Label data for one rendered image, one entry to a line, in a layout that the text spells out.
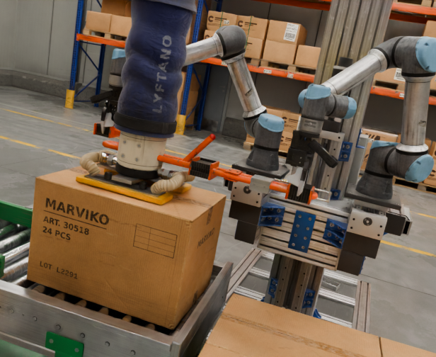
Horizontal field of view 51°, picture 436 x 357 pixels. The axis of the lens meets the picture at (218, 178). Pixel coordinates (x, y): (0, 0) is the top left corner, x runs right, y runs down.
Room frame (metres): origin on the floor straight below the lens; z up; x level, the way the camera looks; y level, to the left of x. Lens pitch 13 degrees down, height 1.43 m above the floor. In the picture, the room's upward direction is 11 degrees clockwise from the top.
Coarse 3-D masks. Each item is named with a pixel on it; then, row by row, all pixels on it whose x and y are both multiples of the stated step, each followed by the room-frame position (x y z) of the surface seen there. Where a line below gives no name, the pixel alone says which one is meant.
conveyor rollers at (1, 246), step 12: (0, 228) 2.02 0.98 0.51; (12, 228) 1.98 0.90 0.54; (24, 228) 2.05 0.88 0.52; (12, 240) 1.85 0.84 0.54; (24, 240) 1.92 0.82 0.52; (0, 252) 1.77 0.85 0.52; (12, 252) 1.73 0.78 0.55; (24, 252) 1.79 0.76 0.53; (12, 264) 1.63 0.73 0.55; (24, 264) 1.66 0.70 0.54; (12, 276) 1.58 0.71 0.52; (24, 276) 1.55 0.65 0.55; (216, 276) 1.86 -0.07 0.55; (36, 288) 1.48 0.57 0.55; (48, 288) 1.52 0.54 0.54; (84, 300) 1.47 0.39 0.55; (108, 312) 1.43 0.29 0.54; (156, 324) 1.41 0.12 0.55; (180, 324) 1.43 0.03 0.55
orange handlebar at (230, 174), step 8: (104, 144) 1.66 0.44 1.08; (112, 144) 1.65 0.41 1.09; (160, 160) 1.60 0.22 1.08; (168, 160) 1.59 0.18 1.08; (176, 160) 1.59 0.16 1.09; (224, 176) 1.54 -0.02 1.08; (232, 176) 1.53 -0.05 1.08; (240, 176) 1.52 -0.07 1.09; (248, 176) 1.56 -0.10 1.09; (272, 184) 1.50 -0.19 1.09; (280, 184) 1.53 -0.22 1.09
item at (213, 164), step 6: (198, 156) 1.63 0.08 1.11; (192, 162) 1.55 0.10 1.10; (198, 162) 1.54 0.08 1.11; (204, 162) 1.60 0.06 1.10; (210, 162) 1.62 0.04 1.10; (216, 162) 1.58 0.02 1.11; (192, 168) 1.56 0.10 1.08; (198, 168) 1.55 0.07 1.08; (204, 168) 1.54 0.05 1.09; (210, 168) 1.54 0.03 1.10; (216, 168) 1.59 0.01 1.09; (192, 174) 1.55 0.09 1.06; (198, 174) 1.54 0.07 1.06; (204, 174) 1.54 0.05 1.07; (210, 174) 1.54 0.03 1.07
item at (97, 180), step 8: (80, 176) 1.56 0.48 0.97; (88, 176) 1.56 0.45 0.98; (96, 176) 1.58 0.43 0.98; (104, 176) 1.57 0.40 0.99; (88, 184) 1.54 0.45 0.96; (96, 184) 1.53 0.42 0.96; (104, 184) 1.53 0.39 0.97; (112, 184) 1.53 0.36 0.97; (120, 184) 1.54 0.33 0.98; (128, 184) 1.56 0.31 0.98; (136, 184) 1.58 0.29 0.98; (144, 184) 1.53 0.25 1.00; (120, 192) 1.51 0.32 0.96; (128, 192) 1.50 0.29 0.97; (136, 192) 1.50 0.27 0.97; (144, 192) 1.50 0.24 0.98; (152, 200) 1.48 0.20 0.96; (160, 200) 1.47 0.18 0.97; (168, 200) 1.53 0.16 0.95
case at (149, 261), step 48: (48, 192) 1.52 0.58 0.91; (96, 192) 1.49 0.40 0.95; (192, 192) 1.71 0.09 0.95; (48, 240) 1.51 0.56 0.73; (96, 240) 1.47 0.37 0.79; (144, 240) 1.42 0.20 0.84; (192, 240) 1.41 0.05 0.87; (96, 288) 1.46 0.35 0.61; (144, 288) 1.41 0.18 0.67; (192, 288) 1.52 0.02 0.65
